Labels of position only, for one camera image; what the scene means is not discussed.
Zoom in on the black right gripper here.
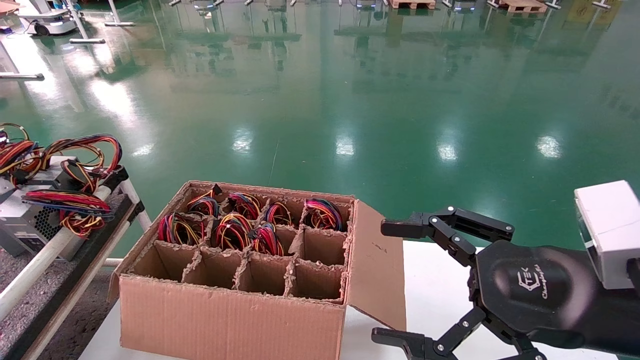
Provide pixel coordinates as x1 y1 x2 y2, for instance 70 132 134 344
371 206 601 360

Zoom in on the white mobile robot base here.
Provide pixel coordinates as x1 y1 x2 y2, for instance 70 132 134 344
17 0 78 37

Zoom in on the cardboard divider insert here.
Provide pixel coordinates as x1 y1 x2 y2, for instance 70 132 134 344
131 187 353 305

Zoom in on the brown cardboard box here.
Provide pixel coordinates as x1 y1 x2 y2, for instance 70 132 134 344
107 180 408 360

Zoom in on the white pipe leg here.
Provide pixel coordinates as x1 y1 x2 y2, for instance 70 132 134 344
120 179 152 232

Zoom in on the grey felt mat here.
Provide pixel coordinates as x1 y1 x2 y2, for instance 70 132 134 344
0 192 132 346

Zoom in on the grey power supply with wires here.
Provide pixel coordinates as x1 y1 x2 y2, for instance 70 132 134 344
0 122 46 203
250 222 285 257
40 134 130 193
0 189 115 262
186 189 221 217
264 201 293 227
227 192 263 221
302 198 345 232
157 212 206 246
212 213 253 251

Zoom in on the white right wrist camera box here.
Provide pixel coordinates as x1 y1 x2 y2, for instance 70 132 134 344
574 180 640 291

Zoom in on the black table frame bar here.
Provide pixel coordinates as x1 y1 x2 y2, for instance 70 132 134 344
0 200 146 360

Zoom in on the white pipe rail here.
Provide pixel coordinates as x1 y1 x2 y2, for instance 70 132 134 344
0 184 119 321

